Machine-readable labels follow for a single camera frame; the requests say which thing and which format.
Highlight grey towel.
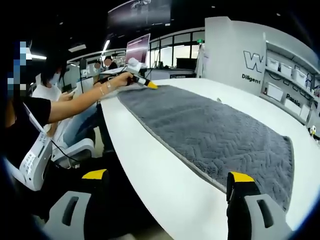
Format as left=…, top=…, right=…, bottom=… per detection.
left=116, top=84, right=296, bottom=213

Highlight black flat monitor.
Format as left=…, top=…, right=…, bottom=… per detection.
left=176, top=57, right=198, bottom=69

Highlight person's left hand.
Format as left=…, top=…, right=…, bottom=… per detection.
left=112, top=72, right=136, bottom=88

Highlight bright computer monitor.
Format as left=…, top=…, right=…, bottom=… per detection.
left=124, top=33, right=152, bottom=65

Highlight dark-front counter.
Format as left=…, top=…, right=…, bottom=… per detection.
left=147, top=66, right=198, bottom=81

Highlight black-framed glass windows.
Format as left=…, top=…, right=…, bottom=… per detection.
left=149, top=30, right=206, bottom=69

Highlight hanging ceiling screen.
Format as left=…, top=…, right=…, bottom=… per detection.
left=107, top=0, right=173, bottom=29

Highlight hanging white coat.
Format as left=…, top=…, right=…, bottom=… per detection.
left=196, top=43, right=209, bottom=79

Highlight ceiling air vent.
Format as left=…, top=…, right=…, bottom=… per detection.
left=67, top=43, right=87, bottom=53

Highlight yellow white device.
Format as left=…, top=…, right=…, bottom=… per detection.
left=307, top=126, right=320, bottom=142

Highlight person's black shirt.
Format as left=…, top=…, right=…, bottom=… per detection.
left=0, top=96, right=52, bottom=163

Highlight group of white storage bins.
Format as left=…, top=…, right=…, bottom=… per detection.
left=266, top=56, right=320, bottom=121

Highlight grey metal shelf unit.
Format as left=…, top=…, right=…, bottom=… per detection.
left=259, top=32, right=320, bottom=126

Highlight black device cable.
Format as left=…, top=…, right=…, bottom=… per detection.
left=48, top=138, right=81, bottom=163

